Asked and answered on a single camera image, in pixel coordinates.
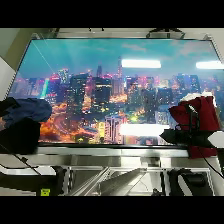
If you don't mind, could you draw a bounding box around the silver frame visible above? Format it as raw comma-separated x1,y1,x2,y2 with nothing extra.
18,29,223,197

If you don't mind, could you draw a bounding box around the white garment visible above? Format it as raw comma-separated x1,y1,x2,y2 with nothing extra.
181,92,214,103

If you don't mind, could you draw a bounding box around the black cable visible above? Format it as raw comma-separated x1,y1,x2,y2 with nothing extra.
0,142,42,177
196,146,224,179

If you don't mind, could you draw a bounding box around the black garment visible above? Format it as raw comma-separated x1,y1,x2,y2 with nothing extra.
0,117,42,155

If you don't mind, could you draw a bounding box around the blue garment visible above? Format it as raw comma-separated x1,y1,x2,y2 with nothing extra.
2,97,53,130

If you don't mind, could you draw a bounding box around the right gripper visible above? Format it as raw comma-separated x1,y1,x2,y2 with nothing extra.
159,127,210,148

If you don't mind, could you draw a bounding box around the red garment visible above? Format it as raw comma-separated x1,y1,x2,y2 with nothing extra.
168,95,224,160

